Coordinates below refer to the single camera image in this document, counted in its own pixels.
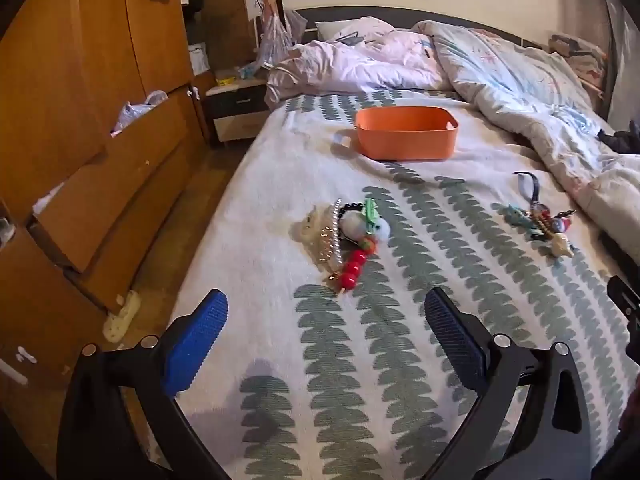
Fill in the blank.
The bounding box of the orange plastic basket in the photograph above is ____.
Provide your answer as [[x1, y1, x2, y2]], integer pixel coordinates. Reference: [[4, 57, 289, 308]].
[[355, 105, 460, 162]]

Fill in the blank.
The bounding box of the blue hair clip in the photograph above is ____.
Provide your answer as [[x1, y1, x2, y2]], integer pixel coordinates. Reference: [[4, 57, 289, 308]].
[[502, 203, 534, 229]]

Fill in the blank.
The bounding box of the light blue printed duvet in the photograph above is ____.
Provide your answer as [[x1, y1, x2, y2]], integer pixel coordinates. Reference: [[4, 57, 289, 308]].
[[411, 20, 640, 237]]

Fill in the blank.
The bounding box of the hanging clear plastic bag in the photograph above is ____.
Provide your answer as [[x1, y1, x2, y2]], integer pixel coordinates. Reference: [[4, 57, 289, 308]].
[[257, 9, 309, 69]]

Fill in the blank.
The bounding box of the wooden drawer with bag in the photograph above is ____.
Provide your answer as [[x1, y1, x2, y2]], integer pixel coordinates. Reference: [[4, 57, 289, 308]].
[[102, 91, 203, 162]]

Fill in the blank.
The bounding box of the pearl bead bracelet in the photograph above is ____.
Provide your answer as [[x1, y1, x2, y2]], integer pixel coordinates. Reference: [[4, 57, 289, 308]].
[[320, 200, 347, 269]]

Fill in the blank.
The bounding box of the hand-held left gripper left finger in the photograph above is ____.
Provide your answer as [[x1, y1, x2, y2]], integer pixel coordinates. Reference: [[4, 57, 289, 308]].
[[57, 289, 231, 480]]

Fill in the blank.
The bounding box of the white plastic bag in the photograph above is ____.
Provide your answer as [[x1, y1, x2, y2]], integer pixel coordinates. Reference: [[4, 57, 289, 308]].
[[110, 90, 169, 134]]

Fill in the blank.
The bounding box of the dark headboard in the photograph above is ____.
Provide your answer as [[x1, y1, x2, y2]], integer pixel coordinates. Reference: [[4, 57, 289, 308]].
[[294, 6, 551, 52]]

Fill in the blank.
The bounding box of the leaf-patterned bedspread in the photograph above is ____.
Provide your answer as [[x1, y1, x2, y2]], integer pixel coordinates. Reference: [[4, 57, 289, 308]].
[[145, 87, 640, 480]]

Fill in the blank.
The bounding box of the wooden wardrobe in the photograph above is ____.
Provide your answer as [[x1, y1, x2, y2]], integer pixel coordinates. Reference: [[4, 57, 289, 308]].
[[0, 0, 261, 413]]

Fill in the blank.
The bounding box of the red bead bracelet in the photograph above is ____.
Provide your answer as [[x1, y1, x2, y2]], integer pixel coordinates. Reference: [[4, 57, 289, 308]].
[[337, 247, 369, 294]]

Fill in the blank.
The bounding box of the grey-blue ribbon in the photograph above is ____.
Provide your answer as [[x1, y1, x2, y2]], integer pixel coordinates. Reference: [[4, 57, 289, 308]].
[[513, 170, 544, 207]]

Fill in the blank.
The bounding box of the nightstand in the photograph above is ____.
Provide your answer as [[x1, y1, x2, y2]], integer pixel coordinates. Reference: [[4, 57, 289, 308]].
[[204, 79, 271, 144]]

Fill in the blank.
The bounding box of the dark clothing pile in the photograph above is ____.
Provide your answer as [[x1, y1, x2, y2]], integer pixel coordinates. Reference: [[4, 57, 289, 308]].
[[597, 119, 640, 154]]

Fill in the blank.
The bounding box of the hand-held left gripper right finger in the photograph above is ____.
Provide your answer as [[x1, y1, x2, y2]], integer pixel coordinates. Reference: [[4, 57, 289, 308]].
[[424, 287, 596, 480]]

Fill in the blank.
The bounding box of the cream power strip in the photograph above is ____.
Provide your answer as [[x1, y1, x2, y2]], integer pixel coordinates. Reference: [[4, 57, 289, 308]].
[[102, 289, 141, 344]]

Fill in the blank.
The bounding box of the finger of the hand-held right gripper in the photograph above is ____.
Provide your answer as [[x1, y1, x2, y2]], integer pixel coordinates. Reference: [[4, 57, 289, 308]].
[[606, 275, 640, 361]]

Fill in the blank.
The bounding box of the green hair clip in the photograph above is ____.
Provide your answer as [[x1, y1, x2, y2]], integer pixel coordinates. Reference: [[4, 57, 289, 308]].
[[363, 198, 384, 234]]

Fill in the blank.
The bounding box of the patterned pillow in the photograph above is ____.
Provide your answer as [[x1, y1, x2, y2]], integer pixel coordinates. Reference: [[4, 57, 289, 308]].
[[547, 32, 609, 97]]

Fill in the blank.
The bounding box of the large wooden drawer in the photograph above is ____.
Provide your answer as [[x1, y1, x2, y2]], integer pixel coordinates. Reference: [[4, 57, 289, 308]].
[[30, 132, 206, 274]]

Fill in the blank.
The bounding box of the white pillow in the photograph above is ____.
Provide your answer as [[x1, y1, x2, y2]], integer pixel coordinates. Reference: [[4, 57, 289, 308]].
[[264, 27, 452, 109], [315, 16, 402, 44]]

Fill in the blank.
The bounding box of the seashell pendant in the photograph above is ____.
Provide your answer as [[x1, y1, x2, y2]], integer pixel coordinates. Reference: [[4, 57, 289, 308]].
[[547, 232, 576, 260]]

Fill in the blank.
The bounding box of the fluffy grey pom-pom hair tie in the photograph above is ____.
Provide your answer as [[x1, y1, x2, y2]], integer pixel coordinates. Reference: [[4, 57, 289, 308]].
[[341, 210, 394, 242]]

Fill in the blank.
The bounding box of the brown spiral hair tie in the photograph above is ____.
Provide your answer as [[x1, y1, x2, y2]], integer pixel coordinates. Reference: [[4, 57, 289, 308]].
[[530, 202, 577, 242]]

